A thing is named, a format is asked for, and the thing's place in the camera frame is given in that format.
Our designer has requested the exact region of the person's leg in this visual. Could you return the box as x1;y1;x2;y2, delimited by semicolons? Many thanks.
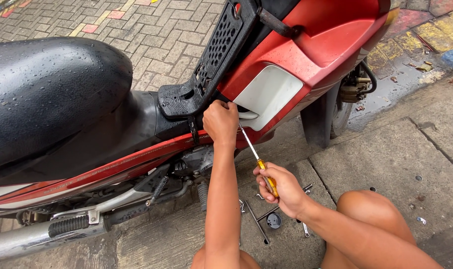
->
191;246;262;269
320;190;418;269

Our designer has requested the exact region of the dry leaf litter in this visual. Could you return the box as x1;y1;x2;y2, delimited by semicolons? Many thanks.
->
408;61;434;73

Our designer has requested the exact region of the black rubber rider footpeg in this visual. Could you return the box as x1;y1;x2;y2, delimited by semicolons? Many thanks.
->
197;182;210;212

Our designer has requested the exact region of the person's left leg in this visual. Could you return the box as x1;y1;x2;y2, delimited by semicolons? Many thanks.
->
191;246;262;269

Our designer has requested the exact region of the black rubber passenger footpeg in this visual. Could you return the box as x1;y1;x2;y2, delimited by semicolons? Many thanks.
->
48;214;91;238

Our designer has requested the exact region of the chrome exhaust pipe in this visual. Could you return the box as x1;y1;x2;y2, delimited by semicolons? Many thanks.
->
0;220;113;264

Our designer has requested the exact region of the person's right hand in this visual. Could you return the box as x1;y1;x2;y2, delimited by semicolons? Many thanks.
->
253;162;310;220

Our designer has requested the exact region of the person's right leg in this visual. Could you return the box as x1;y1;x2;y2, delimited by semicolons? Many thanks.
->
320;190;418;269

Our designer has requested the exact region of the brass brake caliper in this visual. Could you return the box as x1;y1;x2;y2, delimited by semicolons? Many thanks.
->
340;70;373;104

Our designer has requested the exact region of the white fairing panel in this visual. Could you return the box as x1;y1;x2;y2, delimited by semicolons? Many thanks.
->
233;65;305;131

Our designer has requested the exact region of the black front fender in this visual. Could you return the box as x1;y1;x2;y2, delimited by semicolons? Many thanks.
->
300;81;341;148

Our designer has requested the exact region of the black motorcycle seat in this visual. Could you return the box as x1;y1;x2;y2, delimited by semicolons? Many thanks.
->
0;37;134;172

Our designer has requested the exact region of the black perforated centre rack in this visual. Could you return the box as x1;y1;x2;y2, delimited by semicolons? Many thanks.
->
158;0;258;120

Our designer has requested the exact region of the yellow handled screwdriver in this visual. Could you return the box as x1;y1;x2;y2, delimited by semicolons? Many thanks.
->
238;123;280;199

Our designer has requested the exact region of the black round cap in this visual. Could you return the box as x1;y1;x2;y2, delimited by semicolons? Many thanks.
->
266;212;283;229

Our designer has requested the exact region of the black three-way socket wrench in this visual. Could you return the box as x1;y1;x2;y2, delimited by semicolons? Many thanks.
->
244;184;313;245

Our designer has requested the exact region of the grey engine casing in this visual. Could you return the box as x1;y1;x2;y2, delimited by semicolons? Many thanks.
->
173;145;215;178

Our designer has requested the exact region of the red motorcycle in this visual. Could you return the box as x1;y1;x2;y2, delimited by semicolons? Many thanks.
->
0;0;401;264

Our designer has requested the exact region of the person's left hand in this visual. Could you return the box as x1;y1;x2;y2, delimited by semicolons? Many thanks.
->
203;100;240;146

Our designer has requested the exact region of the front wheel tyre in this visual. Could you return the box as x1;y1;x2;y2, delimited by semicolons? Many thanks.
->
330;98;354;139

